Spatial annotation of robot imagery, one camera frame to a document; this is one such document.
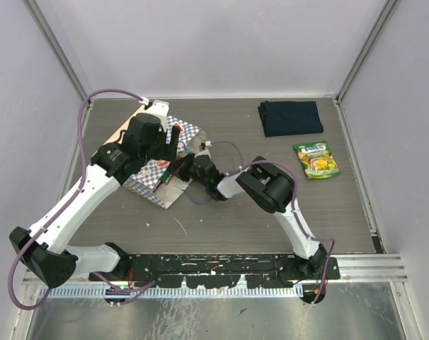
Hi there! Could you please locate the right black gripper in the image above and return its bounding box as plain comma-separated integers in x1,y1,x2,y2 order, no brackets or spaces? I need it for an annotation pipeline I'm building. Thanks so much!
164,153,208,188

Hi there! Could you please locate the blue checkered paper bag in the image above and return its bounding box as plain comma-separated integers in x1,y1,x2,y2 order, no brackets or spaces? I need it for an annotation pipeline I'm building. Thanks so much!
123,105,207,209

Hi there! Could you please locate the green Fox's candy packet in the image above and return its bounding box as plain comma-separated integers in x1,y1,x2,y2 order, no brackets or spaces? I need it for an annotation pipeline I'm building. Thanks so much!
293,140,341,180

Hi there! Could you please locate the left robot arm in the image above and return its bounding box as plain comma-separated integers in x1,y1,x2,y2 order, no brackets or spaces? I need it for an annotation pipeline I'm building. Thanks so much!
9,113,181,288

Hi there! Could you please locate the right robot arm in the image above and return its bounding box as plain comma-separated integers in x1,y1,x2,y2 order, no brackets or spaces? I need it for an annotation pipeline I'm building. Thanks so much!
170,154,328,279

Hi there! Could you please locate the purple snack packet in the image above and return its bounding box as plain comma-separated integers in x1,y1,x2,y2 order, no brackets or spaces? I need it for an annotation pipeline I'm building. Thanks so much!
159,170,178,185

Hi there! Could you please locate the folded navy cloth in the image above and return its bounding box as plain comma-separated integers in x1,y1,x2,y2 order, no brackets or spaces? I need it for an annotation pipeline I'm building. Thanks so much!
258,101,324,137

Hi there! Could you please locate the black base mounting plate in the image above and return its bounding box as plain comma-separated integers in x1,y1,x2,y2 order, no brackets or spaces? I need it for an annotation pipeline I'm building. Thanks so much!
101,254,340,289

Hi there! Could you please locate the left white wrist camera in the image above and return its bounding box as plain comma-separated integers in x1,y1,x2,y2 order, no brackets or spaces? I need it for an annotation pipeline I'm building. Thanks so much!
144,100,169,128

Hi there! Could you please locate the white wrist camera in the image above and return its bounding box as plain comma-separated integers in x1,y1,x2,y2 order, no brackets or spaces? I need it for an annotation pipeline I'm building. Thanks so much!
144,100,169,128
195,140,212,159

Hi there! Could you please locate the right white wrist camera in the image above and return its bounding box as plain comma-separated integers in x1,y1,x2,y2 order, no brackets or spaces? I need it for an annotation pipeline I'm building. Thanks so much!
195,140,212,159

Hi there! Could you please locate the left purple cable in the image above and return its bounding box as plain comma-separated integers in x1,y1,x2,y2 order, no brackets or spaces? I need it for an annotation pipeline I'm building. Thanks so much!
7,88,155,312

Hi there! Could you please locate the left aluminium frame post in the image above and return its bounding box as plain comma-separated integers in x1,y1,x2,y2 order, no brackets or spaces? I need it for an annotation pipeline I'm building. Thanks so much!
23,1,92,100

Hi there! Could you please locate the aluminium frame post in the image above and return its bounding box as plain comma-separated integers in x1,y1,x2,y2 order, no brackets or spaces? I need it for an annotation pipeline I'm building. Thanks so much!
23,1,92,100
335,0,401,103

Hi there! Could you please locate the right aluminium frame post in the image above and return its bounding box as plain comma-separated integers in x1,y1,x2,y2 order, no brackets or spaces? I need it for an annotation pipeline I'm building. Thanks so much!
335,0,401,103

